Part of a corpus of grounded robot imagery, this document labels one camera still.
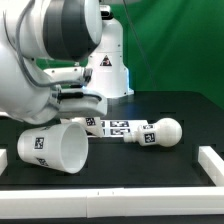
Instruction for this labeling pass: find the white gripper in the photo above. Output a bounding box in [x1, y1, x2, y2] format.
[57, 88, 108, 119]

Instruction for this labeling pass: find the white conical lamp shade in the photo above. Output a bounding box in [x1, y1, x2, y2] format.
[17, 122, 88, 174]

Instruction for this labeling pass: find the white lamp base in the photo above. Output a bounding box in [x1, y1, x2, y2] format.
[60, 117, 104, 138]

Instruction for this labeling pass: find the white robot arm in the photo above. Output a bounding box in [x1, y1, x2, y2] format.
[0, 0, 137, 124]

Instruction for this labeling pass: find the marker sheet on table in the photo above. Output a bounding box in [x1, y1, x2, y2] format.
[99, 119, 149, 138]

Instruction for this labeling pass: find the black camera on stand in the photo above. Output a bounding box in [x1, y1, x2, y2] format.
[100, 5, 112, 20]

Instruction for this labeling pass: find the white right rail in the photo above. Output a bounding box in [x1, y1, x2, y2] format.
[198, 146, 224, 187]

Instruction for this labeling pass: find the white front rail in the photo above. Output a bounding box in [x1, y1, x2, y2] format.
[0, 187, 224, 219]

